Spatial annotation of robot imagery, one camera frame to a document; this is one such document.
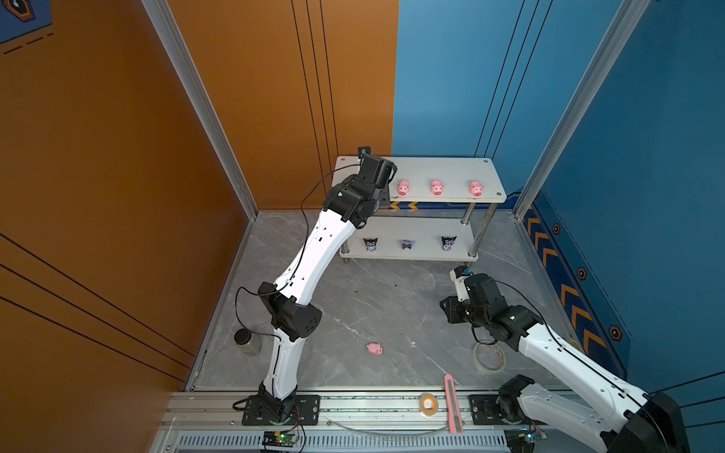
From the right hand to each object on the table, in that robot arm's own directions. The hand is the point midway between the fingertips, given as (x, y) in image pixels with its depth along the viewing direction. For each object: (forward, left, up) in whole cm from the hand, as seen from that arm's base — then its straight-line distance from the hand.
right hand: (440, 304), depth 81 cm
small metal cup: (-10, +54, -2) cm, 55 cm away
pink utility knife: (-26, -1, -11) cm, 29 cm away
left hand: (+23, +18, +26) cm, 39 cm away
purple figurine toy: (+23, +8, -1) cm, 24 cm away
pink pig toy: (-9, +19, -10) cm, 23 cm away
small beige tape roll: (-23, +3, -11) cm, 26 cm away
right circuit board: (-31, -18, -13) cm, 38 cm away
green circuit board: (-31, +44, -12) cm, 55 cm away
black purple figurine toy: (+23, -6, 0) cm, 24 cm away
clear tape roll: (-15, -12, -11) cm, 22 cm away
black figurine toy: (+23, +20, 0) cm, 30 cm away
